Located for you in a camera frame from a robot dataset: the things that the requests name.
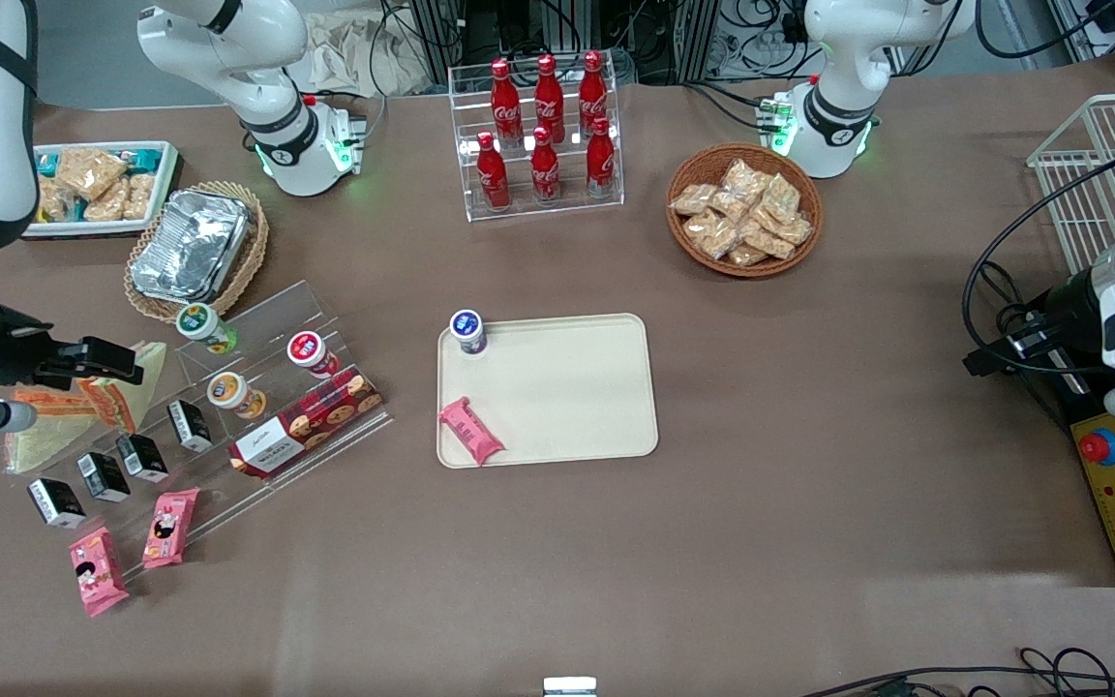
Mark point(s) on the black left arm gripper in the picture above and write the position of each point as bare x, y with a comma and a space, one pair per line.
1067, 302

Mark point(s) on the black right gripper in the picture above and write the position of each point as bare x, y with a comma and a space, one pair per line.
8, 346

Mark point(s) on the triangle sandwich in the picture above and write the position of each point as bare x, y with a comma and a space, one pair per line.
143, 387
49, 440

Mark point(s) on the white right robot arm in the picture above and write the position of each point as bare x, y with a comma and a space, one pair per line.
267, 58

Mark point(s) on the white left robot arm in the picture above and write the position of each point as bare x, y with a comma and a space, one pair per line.
848, 58

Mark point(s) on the white rectangular plastic tray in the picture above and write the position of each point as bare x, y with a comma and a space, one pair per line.
165, 189

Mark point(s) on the beige plastic tray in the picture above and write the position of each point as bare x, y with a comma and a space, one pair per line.
557, 397

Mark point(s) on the small black carton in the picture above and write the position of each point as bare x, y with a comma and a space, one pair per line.
190, 426
56, 503
142, 458
103, 477

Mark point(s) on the green lid yogurt cup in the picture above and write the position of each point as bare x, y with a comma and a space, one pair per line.
204, 326

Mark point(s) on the pink cartoon snack pack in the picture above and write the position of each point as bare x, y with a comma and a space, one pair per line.
98, 573
170, 528

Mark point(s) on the orange lid cup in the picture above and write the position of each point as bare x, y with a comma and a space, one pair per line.
233, 393

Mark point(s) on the clear pack rice crackers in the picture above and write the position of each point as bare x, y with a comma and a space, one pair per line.
782, 196
691, 199
794, 230
746, 179
56, 200
139, 196
712, 234
107, 205
766, 240
90, 171
746, 257

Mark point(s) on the aluminium foil container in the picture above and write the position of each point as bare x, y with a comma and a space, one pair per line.
190, 247

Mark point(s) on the teal snack packet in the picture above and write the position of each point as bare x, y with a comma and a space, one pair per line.
46, 163
145, 158

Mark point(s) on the clear acrylic tiered stand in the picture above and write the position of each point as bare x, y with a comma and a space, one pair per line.
277, 315

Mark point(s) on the oblong woven wicker basket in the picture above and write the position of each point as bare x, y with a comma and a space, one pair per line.
253, 257

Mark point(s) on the red plaid cookie box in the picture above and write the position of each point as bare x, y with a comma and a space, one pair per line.
311, 421

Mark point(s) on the red lid yogurt cup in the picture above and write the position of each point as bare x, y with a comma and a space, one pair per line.
311, 352

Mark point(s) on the round brown wicker basket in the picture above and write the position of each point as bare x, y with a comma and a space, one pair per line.
703, 160

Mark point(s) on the blue lid yogurt cup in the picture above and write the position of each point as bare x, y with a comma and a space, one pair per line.
467, 332

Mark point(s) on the pink snack bar pack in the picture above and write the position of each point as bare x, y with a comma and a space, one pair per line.
470, 432

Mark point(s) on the red cola bottle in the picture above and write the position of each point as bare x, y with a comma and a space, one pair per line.
548, 92
505, 97
544, 166
592, 87
600, 160
492, 174

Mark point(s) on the clear acrylic bottle rack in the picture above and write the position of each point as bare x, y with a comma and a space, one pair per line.
567, 208

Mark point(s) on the beige crumpled cloth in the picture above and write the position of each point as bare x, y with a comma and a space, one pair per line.
354, 53

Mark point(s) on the small white silver device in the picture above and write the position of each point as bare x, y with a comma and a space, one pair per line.
569, 686

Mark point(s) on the aluminium frame equipment rack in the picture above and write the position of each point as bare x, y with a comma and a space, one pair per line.
674, 34

